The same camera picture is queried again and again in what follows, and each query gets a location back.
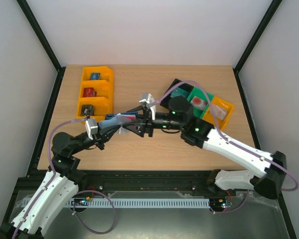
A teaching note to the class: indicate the yellow bin far left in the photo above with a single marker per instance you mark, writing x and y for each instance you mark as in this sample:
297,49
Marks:
103,73

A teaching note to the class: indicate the dark card in yellow bin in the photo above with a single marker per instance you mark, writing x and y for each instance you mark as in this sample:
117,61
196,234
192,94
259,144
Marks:
87,110

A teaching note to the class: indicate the left black frame post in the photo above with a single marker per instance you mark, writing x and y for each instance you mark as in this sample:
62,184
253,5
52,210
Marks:
28,13

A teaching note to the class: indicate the black bin right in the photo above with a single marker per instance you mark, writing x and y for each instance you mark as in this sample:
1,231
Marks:
165,101

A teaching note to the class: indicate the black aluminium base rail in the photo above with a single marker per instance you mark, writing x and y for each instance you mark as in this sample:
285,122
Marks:
199,183

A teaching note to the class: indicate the blue card in yellow bin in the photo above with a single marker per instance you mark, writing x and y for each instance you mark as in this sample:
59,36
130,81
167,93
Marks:
95,76

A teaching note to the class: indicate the blue leather card holder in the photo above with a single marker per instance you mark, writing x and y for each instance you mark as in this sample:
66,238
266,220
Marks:
115,118

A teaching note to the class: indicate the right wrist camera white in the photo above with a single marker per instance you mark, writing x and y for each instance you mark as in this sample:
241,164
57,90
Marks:
149,103

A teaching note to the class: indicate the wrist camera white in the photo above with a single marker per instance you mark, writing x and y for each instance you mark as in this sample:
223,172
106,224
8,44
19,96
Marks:
149,103
91,127

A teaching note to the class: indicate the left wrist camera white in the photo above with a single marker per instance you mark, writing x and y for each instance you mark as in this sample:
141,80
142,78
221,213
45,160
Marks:
91,127

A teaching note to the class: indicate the right black frame post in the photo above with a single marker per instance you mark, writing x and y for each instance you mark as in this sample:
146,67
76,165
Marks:
270,12

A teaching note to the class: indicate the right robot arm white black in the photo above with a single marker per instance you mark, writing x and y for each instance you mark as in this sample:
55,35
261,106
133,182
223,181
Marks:
263,172

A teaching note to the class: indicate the red credit card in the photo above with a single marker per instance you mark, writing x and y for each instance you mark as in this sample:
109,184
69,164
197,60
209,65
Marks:
130,117

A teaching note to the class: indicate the red card in green bin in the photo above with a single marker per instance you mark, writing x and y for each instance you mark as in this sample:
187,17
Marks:
199,103

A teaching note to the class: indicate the green bin right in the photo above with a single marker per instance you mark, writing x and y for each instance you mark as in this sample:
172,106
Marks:
199,93

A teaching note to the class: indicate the slotted grey cable duct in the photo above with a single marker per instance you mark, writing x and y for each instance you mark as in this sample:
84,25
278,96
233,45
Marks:
146,203

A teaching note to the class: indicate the yellow bin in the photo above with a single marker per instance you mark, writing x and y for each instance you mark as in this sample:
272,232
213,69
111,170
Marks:
101,107
224,104
103,73
102,88

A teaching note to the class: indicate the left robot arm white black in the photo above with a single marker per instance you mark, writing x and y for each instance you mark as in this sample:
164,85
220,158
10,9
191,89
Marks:
63,180

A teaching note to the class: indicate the black frame post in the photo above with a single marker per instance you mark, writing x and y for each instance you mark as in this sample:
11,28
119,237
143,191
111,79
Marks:
270,12
28,13

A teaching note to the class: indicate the yellow bin right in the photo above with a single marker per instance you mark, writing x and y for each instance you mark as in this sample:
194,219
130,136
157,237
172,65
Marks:
224,104

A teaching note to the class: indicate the yellow bin middle left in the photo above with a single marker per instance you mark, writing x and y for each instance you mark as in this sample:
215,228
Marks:
102,88

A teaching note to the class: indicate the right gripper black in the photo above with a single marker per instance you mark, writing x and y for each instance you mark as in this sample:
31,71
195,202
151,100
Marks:
149,123

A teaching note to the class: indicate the pale card in yellow bin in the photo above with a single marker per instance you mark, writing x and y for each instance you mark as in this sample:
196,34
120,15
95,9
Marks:
219,112

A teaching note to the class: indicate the red card in yellow bin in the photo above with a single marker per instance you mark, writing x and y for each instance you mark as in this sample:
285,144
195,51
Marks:
89,92

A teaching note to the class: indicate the yellow bin near left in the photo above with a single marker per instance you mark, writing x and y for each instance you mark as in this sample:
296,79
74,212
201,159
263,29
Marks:
101,107

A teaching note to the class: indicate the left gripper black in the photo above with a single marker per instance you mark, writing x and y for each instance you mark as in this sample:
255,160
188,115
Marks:
102,136

